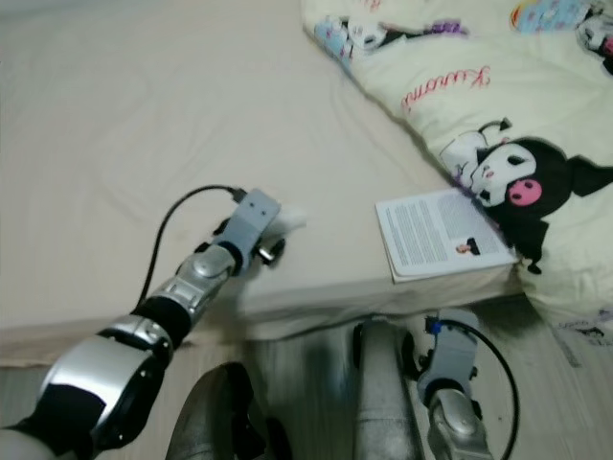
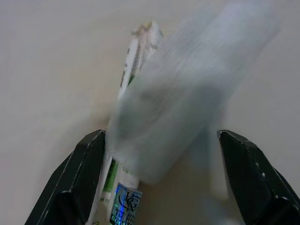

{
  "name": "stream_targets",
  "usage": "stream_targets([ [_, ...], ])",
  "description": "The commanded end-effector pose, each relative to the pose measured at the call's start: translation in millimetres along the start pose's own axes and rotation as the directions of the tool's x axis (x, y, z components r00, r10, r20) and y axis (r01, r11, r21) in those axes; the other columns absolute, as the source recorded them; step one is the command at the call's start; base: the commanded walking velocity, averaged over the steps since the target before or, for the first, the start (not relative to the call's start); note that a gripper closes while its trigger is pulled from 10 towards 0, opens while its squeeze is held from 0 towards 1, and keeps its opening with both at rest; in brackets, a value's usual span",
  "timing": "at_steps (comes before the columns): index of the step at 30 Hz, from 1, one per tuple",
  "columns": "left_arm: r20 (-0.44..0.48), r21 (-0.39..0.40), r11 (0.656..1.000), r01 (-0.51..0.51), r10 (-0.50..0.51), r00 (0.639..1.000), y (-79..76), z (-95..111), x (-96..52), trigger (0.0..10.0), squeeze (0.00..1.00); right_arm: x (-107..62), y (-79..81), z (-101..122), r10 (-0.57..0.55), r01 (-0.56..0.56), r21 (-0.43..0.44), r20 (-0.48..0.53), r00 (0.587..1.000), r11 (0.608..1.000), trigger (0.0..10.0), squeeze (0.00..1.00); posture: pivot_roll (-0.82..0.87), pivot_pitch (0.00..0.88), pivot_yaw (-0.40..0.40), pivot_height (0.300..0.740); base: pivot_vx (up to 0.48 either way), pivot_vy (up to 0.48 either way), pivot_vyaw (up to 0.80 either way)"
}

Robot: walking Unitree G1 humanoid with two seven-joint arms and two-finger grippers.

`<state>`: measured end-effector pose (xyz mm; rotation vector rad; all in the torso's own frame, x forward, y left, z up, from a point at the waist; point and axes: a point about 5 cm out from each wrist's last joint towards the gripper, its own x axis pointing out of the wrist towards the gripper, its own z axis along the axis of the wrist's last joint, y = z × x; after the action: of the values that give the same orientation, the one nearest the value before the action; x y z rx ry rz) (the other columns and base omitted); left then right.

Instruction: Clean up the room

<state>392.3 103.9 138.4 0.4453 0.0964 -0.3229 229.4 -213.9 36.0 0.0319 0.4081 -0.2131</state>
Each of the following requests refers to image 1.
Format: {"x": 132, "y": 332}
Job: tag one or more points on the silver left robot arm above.
{"x": 115, "y": 374}

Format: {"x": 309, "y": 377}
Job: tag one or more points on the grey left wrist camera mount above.
{"x": 254, "y": 216}

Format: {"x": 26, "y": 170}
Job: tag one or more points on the white tissue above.
{"x": 291, "y": 220}

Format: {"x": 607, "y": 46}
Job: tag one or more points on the cream cartoon print blanket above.
{"x": 517, "y": 86}

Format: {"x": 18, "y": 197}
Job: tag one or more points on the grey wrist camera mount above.
{"x": 254, "y": 216}
{"x": 452, "y": 345}

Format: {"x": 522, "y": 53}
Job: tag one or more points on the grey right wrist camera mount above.
{"x": 452, "y": 345}

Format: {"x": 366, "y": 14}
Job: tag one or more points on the grey right robot leg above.
{"x": 388, "y": 402}

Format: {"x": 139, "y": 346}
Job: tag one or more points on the open white printed book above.
{"x": 436, "y": 235}

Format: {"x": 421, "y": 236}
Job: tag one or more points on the dark left robot leg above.
{"x": 230, "y": 412}

